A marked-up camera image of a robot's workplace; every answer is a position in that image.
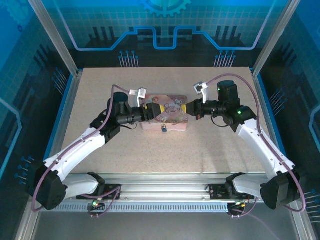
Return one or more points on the blue padlock with steel shackle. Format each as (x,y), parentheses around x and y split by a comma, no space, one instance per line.
(164,129)

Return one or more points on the grey metal front panel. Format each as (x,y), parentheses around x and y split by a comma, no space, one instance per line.
(160,227)

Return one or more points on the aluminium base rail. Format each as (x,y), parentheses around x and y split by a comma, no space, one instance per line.
(162,190)

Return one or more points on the aluminium frame post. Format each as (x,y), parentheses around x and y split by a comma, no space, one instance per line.
(55,37)
(273,37)

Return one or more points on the aluminium side rail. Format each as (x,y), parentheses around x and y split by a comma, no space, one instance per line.
(264,97)
(62,125)

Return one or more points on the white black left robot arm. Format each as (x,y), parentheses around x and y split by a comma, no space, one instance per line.
(75,150)

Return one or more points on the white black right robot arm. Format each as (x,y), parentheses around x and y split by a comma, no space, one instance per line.
(262,150)

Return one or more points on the pink storybook tin box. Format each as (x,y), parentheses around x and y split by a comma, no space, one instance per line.
(175,120)

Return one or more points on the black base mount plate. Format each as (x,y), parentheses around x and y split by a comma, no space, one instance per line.
(112,191)
(216,191)

